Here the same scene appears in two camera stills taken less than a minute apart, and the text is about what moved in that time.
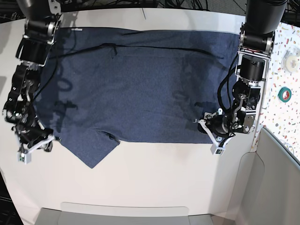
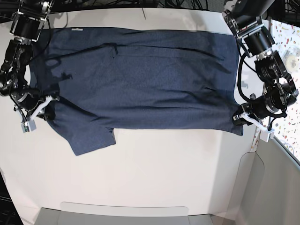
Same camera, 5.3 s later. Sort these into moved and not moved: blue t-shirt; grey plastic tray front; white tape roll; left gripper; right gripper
Moved: right gripper; blue t-shirt; left gripper
Not moved: white tape roll; grey plastic tray front
